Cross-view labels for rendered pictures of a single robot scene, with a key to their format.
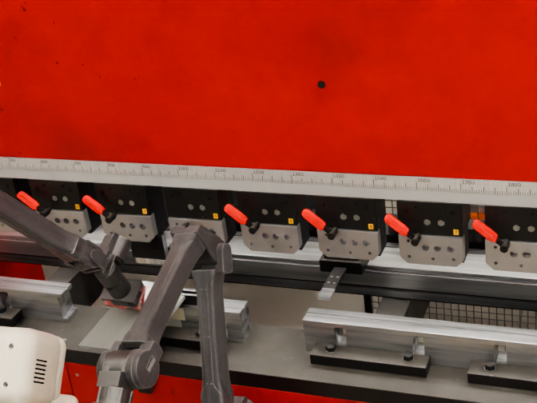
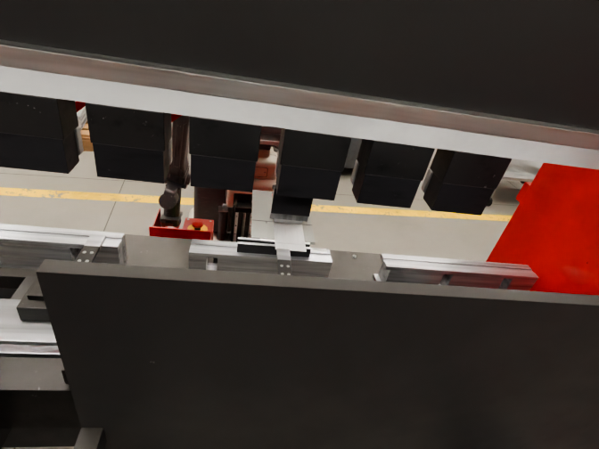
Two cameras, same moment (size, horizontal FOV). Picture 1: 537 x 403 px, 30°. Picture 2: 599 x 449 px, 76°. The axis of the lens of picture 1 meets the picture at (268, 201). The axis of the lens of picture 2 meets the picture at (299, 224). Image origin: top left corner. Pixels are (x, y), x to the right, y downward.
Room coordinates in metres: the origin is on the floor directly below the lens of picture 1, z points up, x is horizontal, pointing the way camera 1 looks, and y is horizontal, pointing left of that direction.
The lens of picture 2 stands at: (3.04, -0.13, 1.63)
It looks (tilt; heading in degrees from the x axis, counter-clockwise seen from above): 34 degrees down; 144
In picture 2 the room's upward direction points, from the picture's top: 12 degrees clockwise
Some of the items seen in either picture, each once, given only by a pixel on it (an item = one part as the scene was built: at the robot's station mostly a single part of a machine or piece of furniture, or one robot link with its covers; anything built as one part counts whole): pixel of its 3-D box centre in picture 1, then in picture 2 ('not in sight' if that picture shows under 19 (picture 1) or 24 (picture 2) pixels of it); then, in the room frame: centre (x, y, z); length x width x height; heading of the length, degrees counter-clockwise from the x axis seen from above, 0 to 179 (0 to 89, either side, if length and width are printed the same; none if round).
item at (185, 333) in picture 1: (169, 336); not in sight; (2.28, 0.32, 0.89); 0.30 x 0.05 x 0.03; 66
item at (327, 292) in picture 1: (337, 269); (77, 268); (2.30, -0.16, 1.01); 0.26 x 0.12 x 0.05; 156
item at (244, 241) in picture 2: (167, 294); (274, 247); (2.34, 0.31, 0.99); 0.20 x 0.03 x 0.03; 66
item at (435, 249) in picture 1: (434, 225); not in sight; (2.03, -0.37, 1.26); 0.15 x 0.09 x 0.17; 66
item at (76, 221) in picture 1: (66, 201); (389, 168); (2.44, 0.54, 1.26); 0.15 x 0.09 x 0.17; 66
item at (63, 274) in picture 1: (97, 263); not in sight; (2.88, 0.59, 0.81); 0.64 x 0.08 x 0.14; 156
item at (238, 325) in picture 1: (180, 314); (260, 263); (2.33, 0.28, 0.92); 0.39 x 0.06 x 0.10; 66
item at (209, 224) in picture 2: not in sight; (184, 236); (1.93, 0.18, 0.75); 0.20 x 0.16 x 0.18; 66
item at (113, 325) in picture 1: (133, 321); (281, 215); (2.21, 0.39, 1.00); 0.26 x 0.18 x 0.01; 156
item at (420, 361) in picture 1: (369, 359); not in sight; (2.05, -0.20, 0.89); 0.30 x 0.05 x 0.03; 66
